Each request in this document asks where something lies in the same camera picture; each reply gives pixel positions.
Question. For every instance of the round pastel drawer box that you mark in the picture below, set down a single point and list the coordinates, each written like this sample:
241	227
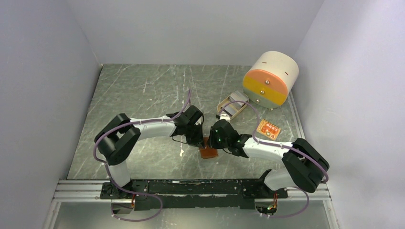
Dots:
270	79

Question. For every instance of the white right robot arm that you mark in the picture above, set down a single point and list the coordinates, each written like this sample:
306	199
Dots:
303	166

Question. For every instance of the stack of grey cards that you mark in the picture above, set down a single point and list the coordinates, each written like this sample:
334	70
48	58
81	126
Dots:
238	98

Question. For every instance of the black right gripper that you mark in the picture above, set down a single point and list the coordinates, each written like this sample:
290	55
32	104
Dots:
212	142

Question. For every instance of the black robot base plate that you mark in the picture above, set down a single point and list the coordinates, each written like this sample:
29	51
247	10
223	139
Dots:
195	193

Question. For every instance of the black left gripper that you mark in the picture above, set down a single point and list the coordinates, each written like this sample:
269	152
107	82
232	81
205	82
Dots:
198	141

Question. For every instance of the orange patterned card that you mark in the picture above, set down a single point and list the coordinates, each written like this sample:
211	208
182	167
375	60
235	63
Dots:
268	129

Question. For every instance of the beige plastic tray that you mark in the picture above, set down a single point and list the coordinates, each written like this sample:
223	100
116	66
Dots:
227	108

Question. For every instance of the brown leather card holder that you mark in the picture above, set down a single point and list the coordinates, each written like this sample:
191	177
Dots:
207	152

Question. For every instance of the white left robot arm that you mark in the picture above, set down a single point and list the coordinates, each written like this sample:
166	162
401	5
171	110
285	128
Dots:
116	140

